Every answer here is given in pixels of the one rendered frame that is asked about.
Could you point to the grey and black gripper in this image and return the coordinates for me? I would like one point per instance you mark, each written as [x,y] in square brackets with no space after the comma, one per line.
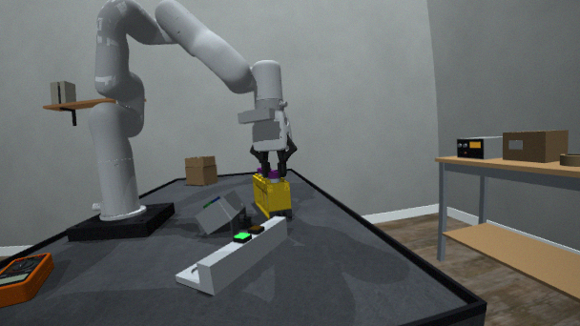
[273,135]

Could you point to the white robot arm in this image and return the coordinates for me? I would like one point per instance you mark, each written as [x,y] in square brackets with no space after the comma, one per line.
[112,124]

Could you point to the small brown cardboard box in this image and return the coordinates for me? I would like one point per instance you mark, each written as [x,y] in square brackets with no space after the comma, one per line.
[201,172]

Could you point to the orange pocket multimeter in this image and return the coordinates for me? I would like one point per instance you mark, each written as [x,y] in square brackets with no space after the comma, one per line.
[20,281]

